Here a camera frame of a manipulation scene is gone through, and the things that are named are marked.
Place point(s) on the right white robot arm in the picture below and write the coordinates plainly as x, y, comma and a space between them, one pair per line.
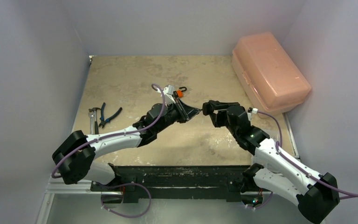
313, 193

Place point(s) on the pink plastic storage box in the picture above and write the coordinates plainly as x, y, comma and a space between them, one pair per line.
269, 77

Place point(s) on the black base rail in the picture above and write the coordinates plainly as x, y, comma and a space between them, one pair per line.
226, 182

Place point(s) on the orange black padlock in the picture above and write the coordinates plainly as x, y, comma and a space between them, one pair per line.
179, 93

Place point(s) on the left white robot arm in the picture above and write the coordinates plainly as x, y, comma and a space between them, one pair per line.
74, 158

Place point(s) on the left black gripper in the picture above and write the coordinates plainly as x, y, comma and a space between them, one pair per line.
185, 112

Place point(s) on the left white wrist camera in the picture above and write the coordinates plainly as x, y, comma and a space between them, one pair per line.
168, 95

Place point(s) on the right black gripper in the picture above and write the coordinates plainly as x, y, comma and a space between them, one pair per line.
217, 112

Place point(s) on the steel wrench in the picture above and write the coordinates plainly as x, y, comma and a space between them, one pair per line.
91, 115

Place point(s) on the small hammer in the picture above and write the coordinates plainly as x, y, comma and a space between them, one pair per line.
96, 119

